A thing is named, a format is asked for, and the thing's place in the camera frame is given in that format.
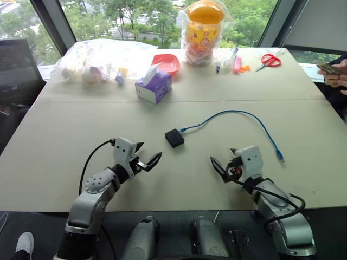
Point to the small black box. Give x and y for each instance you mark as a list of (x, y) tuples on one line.
[(174, 138)]

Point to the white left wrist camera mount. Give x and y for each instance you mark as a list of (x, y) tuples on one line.
[(123, 151)]

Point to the grey rounded robot leg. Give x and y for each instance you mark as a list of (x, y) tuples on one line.
[(207, 238), (142, 238)]

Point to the dark window frame pillar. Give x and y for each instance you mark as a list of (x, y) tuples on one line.
[(272, 23), (52, 24)]

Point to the candy jar with orange lid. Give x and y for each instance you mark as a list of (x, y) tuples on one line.
[(202, 35)]

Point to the dark patterned phone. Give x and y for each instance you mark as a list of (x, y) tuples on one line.
[(328, 67)]

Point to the purple-capped small bottle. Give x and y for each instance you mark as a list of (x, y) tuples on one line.
[(120, 77)]

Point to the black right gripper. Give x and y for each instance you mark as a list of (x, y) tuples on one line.
[(234, 169)]

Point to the red plastic bowl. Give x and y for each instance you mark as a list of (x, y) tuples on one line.
[(170, 63)]

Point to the pink plastic stick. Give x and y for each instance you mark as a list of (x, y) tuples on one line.
[(237, 65)]

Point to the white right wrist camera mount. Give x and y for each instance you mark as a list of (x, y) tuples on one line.
[(252, 161)]

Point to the black bracket under table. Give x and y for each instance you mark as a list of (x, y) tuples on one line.
[(240, 243)]

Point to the person's right hand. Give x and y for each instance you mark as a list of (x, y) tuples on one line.
[(340, 65)]

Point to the blue pen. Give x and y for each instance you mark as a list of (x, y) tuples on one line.
[(218, 68)]

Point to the clear plastic wrapper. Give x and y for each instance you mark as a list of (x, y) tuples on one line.
[(271, 51)]

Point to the small orange pieces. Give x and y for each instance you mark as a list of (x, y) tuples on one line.
[(245, 68)]

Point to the clear plastic bag of items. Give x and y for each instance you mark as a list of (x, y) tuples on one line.
[(92, 59)]

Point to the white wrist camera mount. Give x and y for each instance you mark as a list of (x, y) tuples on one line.
[(123, 151), (252, 161)]

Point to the small clear plastic bag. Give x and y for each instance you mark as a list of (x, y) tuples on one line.
[(229, 55)]

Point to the black office chair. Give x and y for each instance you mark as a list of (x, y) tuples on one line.
[(16, 70)]

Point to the purple tissue box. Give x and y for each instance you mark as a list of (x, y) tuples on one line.
[(155, 88)]

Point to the white shoe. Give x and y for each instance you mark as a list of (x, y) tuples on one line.
[(25, 243)]

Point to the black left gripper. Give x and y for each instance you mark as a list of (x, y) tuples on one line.
[(137, 165)]

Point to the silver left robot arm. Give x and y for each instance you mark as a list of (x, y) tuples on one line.
[(89, 200)]

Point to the person's left hand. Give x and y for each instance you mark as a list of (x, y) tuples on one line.
[(334, 80)]

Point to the person's dark clothing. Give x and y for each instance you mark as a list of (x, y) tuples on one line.
[(337, 100)]

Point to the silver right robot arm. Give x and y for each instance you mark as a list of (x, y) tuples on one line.
[(287, 224)]

